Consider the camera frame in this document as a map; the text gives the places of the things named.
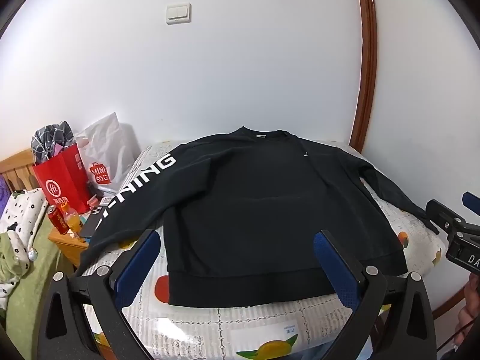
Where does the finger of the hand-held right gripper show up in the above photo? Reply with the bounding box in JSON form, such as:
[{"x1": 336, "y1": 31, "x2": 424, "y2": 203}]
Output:
[
  {"x1": 462, "y1": 191, "x2": 480, "y2": 216},
  {"x1": 425, "y1": 199, "x2": 466, "y2": 235}
]

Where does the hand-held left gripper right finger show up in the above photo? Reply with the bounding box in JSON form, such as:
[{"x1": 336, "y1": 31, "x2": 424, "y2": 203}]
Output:
[{"x1": 313, "y1": 229, "x2": 437, "y2": 360}]

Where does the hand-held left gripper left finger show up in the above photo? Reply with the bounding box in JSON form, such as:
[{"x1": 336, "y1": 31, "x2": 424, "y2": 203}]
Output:
[{"x1": 41, "y1": 229, "x2": 162, "y2": 360}]

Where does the black sweatshirt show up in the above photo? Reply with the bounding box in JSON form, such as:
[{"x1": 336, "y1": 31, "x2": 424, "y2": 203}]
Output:
[{"x1": 75, "y1": 125, "x2": 440, "y2": 308}]

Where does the person's right hand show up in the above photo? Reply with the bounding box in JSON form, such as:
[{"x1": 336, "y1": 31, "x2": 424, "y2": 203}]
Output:
[{"x1": 454, "y1": 274, "x2": 480, "y2": 346}]

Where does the wooden baseboard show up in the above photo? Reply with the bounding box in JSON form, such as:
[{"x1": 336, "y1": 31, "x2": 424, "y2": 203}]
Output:
[{"x1": 433, "y1": 270, "x2": 469, "y2": 321}]

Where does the black phone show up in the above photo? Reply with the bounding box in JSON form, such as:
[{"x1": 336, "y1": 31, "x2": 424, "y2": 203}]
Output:
[{"x1": 80, "y1": 203, "x2": 105, "y2": 239}]

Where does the wooden nightstand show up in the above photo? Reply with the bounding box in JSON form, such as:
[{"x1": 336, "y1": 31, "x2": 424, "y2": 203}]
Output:
[{"x1": 48, "y1": 229, "x2": 91, "y2": 269}]

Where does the orange juice bottle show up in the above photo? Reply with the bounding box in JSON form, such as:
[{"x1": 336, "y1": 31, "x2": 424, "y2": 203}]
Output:
[{"x1": 59, "y1": 202, "x2": 83, "y2": 238}]

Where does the red drink can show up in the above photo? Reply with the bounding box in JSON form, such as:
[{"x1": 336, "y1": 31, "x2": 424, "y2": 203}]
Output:
[{"x1": 46, "y1": 205, "x2": 68, "y2": 236}]

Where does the fruit print tablecloth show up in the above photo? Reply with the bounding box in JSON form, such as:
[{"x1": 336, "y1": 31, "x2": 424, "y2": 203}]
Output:
[{"x1": 77, "y1": 139, "x2": 447, "y2": 360}]

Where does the green blanket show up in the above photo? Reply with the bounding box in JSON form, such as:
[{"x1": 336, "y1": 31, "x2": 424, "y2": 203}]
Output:
[{"x1": 0, "y1": 217, "x2": 76, "y2": 346}]

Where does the red paper bag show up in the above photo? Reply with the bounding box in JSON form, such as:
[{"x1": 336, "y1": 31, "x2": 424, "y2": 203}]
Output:
[{"x1": 32, "y1": 143, "x2": 92, "y2": 214}]

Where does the white plastic shopping bag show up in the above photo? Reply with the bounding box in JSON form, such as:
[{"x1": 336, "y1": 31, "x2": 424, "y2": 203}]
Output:
[{"x1": 75, "y1": 112, "x2": 141, "y2": 196}]

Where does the wooden headboard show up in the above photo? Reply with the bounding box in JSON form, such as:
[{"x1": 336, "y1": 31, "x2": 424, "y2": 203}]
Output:
[{"x1": 0, "y1": 149, "x2": 38, "y2": 196}]

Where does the grey plaid cloth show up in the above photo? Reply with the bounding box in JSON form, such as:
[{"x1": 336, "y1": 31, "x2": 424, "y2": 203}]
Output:
[{"x1": 31, "y1": 121, "x2": 77, "y2": 166}]

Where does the thin black cable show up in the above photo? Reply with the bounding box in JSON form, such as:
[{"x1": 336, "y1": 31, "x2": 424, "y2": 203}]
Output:
[{"x1": 437, "y1": 315, "x2": 480, "y2": 360}]

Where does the brown wooden door frame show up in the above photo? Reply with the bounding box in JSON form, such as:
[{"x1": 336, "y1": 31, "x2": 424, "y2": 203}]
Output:
[{"x1": 347, "y1": 0, "x2": 377, "y2": 154}]

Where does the white wall light switch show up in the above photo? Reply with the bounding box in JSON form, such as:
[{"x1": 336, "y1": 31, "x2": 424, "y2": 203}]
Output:
[{"x1": 166, "y1": 2, "x2": 192, "y2": 26}]

